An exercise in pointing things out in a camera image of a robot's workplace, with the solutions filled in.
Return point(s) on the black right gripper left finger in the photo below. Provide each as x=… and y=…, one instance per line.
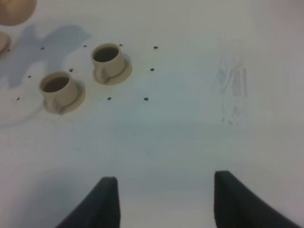
x=99, y=209

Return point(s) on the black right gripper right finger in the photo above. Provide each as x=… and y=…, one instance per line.
x=236, y=206

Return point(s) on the beige teapot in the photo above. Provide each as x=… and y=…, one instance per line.
x=14, y=12

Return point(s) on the beige teapot saucer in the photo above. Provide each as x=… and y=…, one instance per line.
x=4, y=42

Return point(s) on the beige near cup saucer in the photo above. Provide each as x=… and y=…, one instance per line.
x=80, y=98

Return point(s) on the beige cup saucer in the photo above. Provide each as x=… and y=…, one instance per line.
x=110, y=81
x=80, y=98

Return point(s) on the beige near teacup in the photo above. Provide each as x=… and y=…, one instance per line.
x=58, y=89

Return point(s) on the beige teacup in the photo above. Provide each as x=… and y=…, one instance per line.
x=108, y=62
x=58, y=89

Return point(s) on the beige far cup saucer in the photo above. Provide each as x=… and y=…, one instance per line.
x=110, y=81

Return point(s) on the beige far teacup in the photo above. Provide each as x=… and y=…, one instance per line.
x=108, y=62

